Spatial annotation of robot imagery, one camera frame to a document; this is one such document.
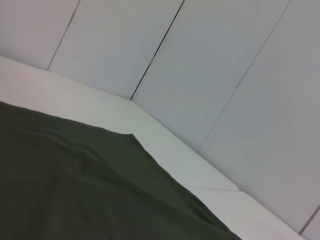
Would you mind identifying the dark green shirt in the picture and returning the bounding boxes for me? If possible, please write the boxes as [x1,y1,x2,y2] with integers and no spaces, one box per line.
[0,100,242,240]

